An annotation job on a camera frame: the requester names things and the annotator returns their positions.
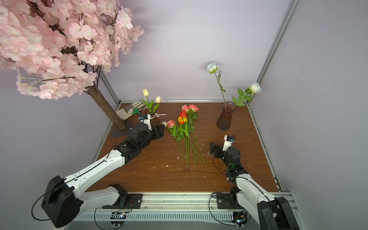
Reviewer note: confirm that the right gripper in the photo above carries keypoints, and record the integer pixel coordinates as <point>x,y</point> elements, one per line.
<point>217,149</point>

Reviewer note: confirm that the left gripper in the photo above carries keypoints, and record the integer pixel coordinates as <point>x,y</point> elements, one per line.
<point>159,133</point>

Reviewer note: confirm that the dark pink glass vase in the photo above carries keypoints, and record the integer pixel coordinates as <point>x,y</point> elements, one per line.
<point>225,119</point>

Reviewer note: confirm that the white rose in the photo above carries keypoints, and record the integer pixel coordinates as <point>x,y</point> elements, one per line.
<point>213,68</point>
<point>246,96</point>

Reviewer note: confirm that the dark pink vase with ribbon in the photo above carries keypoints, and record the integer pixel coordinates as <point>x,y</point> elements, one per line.
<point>154,119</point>

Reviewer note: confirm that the orange yellow tulip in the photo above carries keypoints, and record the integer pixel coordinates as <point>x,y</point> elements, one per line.
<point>197,153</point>

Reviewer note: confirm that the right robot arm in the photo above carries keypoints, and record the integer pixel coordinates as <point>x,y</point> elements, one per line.
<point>269,211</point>

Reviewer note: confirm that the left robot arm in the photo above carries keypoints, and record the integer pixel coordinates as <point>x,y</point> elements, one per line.
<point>66,198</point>

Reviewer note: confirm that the small green garden tool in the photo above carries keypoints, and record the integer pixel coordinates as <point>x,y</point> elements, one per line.
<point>135,111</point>

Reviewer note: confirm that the beige gardening gloves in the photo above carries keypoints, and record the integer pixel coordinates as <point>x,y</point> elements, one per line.
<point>126,112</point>

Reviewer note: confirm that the right circuit board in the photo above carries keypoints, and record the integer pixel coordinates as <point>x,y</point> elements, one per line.
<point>240,218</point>

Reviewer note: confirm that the circuit board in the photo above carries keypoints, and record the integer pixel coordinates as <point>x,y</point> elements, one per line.
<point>117,219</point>
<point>240,218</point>

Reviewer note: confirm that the left circuit board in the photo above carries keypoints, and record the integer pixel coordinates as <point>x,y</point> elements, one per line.
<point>117,219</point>

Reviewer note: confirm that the pink cherry blossom tree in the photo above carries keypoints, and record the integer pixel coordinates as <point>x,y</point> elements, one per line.
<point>65,46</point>

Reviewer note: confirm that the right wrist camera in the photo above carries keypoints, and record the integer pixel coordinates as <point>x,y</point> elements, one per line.
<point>228,141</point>

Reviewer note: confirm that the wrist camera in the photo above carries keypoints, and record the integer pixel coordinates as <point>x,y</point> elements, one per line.
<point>146,120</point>
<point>228,141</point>

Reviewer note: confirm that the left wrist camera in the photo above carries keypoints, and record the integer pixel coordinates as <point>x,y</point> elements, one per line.
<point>146,120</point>

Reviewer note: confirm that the dark tree base plate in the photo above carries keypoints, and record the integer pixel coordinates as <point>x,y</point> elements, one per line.
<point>115,132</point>

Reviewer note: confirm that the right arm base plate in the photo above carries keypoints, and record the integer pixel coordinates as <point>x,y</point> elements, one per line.
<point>226,201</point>

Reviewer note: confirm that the aluminium front rail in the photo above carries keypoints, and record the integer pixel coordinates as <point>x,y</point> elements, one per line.
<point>161,200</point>

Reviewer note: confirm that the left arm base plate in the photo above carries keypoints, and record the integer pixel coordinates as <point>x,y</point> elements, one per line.
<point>129,201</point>

